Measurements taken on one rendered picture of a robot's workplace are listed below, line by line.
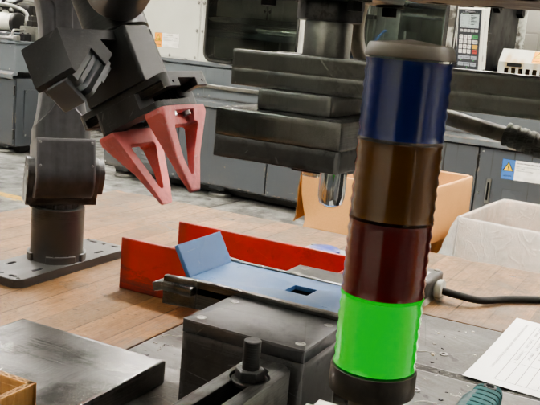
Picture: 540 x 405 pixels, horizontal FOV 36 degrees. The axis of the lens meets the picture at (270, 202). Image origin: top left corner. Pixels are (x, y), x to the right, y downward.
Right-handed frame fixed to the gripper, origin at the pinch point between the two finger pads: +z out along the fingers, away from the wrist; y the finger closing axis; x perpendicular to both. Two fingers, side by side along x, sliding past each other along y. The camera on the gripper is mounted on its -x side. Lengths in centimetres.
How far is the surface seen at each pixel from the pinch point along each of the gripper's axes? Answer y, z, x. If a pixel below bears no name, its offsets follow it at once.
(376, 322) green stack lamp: 27.0, 12.1, -28.2
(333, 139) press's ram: 19.8, 2.3, -8.9
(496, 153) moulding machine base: -85, 9, 448
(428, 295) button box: 5.9, 20.1, 31.9
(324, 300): 10.6, 13.4, -1.5
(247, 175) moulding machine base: -258, -40, 457
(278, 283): 6.1, 10.9, 0.2
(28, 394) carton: 1.4, 10.7, -25.0
